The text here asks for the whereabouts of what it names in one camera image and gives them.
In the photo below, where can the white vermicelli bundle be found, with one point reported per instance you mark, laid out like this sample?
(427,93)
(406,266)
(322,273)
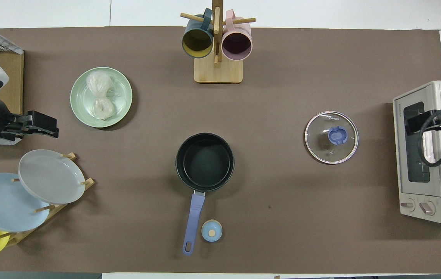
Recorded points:
(102,104)

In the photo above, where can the wooden mug tree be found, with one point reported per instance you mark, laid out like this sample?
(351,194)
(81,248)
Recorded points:
(218,71)

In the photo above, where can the glass lid purple knob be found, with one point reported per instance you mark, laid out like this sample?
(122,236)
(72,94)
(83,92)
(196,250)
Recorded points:
(330,149)

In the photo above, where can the wooden plate rack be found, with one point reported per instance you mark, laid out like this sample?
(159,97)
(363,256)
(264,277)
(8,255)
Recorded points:
(23,234)

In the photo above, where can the grey plate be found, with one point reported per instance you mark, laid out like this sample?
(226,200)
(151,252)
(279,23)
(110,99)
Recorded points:
(50,176)

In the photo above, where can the green plate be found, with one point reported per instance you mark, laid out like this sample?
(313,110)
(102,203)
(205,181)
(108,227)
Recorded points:
(79,104)

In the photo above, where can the pink mug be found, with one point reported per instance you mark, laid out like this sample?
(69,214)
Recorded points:
(236,44)

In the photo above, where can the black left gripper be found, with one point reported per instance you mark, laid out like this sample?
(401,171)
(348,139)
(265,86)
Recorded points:
(42,124)

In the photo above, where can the light blue plate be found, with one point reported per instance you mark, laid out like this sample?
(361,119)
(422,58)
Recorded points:
(3,203)

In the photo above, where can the brown table mat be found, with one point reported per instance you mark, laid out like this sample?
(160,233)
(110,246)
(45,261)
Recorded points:
(301,213)

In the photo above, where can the dark teal mug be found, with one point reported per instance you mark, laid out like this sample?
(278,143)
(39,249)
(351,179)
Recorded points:
(197,42)

